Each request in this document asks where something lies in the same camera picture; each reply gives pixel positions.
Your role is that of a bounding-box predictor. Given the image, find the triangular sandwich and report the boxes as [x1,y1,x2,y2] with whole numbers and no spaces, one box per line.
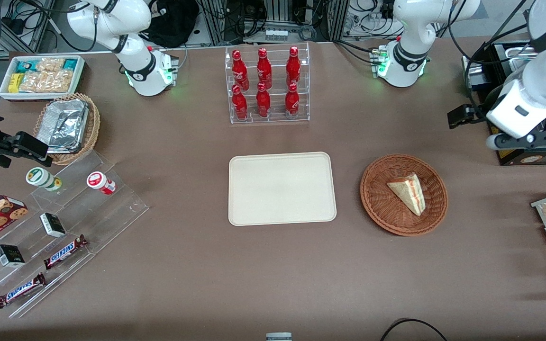
[386,173,427,217]

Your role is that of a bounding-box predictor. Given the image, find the light tan wicker basket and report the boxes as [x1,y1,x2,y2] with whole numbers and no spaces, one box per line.
[33,93,101,166]

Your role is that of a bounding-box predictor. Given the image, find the brown round wicker basket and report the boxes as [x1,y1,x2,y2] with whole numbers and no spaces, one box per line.
[360,153,449,237]

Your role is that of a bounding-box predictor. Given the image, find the cream rectangular tray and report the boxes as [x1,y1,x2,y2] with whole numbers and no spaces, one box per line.
[227,151,338,227]

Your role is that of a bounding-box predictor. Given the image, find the green capped drink bottle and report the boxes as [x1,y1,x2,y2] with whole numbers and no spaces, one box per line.
[25,167,63,193]

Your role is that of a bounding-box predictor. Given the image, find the aluminium foil trays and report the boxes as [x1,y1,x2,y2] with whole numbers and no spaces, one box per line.
[36,99,89,153]

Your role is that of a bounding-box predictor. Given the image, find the red capped drink bottle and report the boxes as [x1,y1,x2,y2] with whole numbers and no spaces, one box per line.
[86,171,117,196]

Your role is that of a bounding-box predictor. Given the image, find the small black box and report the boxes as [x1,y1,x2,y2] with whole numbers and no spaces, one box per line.
[0,244,26,269]
[39,212,67,238]

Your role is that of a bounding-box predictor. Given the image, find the large clear bag of cookies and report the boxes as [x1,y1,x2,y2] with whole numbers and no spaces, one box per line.
[19,70,74,93]

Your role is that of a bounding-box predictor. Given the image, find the black hot food warmer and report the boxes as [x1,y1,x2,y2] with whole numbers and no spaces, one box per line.
[462,40,546,167]

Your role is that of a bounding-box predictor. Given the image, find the clear acrylic stepped stand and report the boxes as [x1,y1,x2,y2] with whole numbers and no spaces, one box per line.
[0,150,150,319]

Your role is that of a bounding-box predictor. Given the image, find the white rectangular snack bin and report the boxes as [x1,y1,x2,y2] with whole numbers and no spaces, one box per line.
[0,55,86,102]

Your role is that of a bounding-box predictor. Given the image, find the Snickers chocolate bar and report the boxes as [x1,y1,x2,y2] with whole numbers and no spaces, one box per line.
[43,234,88,271]
[0,272,47,310]

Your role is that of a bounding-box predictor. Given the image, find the red cola bottle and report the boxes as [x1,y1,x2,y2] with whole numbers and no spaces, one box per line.
[256,47,273,90]
[286,46,301,88]
[231,49,250,91]
[255,82,272,118]
[231,84,248,121]
[284,82,300,119]

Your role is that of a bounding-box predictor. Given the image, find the clear acrylic bottle rack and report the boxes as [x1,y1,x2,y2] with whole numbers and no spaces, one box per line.
[224,42,311,126]

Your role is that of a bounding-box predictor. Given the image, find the black bag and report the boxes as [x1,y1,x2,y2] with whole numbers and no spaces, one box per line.
[141,0,200,48]

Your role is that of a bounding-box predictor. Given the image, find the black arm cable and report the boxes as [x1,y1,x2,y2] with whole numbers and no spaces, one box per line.
[447,0,530,120]

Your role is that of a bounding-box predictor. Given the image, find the black cable loop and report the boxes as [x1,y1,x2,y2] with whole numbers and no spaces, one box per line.
[379,318,449,341]

